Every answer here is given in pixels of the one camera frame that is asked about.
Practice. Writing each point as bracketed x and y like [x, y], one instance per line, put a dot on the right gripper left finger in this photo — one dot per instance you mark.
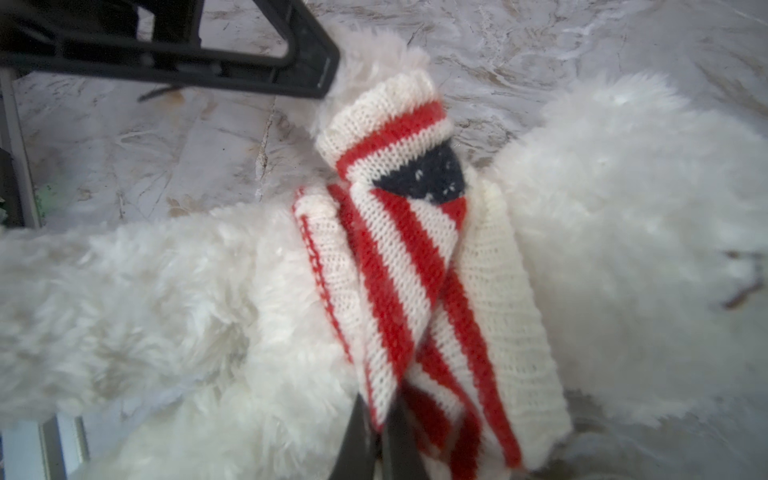
[358, 452]

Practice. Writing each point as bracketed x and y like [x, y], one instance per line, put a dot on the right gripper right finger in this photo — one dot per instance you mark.
[401, 459]

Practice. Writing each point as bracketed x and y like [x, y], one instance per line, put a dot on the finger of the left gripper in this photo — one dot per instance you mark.
[158, 41]

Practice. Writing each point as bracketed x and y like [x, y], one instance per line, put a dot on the red white striped sweater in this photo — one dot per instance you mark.
[416, 264]

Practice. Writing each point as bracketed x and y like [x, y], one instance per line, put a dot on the white plush teddy bear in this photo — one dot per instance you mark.
[642, 226]

